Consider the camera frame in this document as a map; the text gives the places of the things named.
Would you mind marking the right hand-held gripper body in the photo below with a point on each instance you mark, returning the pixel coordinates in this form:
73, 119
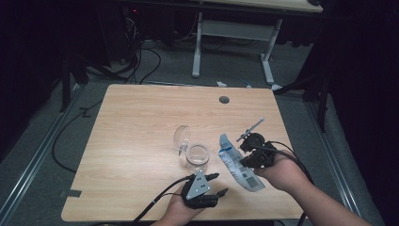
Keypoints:
262, 152

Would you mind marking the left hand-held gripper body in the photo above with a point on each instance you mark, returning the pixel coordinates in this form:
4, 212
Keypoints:
197, 188

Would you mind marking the blue white pouch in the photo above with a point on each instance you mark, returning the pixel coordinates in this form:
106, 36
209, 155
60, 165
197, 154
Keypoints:
233, 163

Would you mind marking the clear glass jar with lid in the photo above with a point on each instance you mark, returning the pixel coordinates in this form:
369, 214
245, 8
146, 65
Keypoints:
197, 157

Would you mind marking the person's left hand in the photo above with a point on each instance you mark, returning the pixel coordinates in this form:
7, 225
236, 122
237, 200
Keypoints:
180, 210

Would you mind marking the person's right hand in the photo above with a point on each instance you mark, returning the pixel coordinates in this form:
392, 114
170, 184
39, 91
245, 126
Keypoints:
282, 175

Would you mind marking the black metal stand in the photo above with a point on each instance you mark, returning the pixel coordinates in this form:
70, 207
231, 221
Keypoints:
321, 106
65, 88

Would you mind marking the small white floor object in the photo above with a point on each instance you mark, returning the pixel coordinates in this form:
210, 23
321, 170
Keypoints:
221, 83

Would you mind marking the white-framed desk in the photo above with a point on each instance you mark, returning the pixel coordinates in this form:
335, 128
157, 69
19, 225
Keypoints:
233, 29

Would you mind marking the grey tape strip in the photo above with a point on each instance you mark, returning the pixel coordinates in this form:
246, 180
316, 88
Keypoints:
71, 193

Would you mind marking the dark device with red light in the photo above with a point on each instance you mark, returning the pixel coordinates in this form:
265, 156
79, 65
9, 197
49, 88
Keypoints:
134, 11

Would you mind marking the metal floor rail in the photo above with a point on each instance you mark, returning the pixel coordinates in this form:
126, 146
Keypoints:
37, 157
338, 172

